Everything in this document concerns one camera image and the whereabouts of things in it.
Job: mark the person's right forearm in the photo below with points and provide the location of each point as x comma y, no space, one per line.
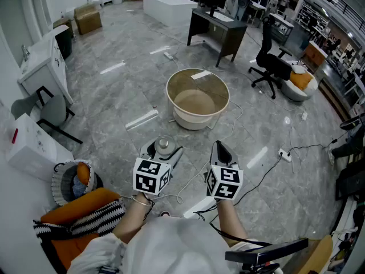
232,224

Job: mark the large cardboard box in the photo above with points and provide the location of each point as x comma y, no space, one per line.
88,20

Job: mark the white power strip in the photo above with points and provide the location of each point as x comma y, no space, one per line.
304,116
285,155
168,55

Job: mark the small red object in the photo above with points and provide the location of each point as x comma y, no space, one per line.
15,136

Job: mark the orange armchair cushion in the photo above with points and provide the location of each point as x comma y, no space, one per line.
300,80

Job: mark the orange sofa seat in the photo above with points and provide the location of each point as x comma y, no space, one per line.
77,201

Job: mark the black metal rack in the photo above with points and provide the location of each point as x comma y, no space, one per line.
350,181

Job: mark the orange wooden cabinet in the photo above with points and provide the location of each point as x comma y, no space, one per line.
313,57

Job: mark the grey chair black frame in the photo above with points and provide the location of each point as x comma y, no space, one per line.
54,110

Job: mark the large beige round tub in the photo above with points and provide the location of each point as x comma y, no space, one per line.
185,81

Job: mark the black flat device box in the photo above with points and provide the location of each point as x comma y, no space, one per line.
265,253

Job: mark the black white striped blanket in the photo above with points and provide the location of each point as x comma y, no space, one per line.
94,221

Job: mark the black office chair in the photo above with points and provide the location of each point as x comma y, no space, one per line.
271,61

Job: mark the small brown side table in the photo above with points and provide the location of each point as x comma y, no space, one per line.
64,24

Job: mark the person's left shoe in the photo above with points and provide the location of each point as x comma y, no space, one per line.
164,213

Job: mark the dark vanity desk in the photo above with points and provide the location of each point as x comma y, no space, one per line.
231,36

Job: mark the person's white shirt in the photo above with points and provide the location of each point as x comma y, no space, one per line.
176,247

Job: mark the woven grey basket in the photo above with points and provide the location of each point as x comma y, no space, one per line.
61,187

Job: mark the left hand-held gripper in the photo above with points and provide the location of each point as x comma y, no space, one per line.
148,178

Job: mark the clear plastic bottle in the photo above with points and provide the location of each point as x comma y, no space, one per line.
164,145

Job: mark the white round armchair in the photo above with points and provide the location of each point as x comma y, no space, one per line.
296,93

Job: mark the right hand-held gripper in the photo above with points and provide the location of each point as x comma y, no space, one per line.
225,181

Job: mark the person's left forearm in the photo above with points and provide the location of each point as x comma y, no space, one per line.
131,221

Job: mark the white vanity cabinet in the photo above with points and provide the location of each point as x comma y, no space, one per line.
45,67

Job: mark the white rectangular box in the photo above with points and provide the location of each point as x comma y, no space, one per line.
34,153

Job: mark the black round device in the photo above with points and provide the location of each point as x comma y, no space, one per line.
350,123

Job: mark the white bathtub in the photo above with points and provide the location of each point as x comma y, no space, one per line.
168,7

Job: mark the orange pillow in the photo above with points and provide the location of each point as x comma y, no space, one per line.
83,173

